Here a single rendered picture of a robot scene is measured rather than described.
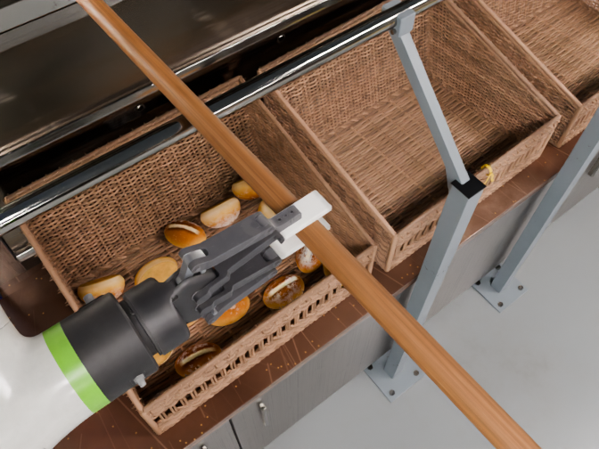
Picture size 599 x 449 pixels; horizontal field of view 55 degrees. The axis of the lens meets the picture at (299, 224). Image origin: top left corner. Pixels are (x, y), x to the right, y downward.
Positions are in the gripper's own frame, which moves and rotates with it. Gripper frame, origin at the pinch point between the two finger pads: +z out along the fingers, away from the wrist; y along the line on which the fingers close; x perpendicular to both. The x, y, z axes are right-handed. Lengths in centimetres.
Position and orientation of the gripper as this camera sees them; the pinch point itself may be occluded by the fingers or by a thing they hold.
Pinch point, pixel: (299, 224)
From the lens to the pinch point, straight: 64.2
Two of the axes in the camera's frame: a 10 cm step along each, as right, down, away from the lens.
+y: 0.0, 5.5, 8.3
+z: 7.9, -5.1, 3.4
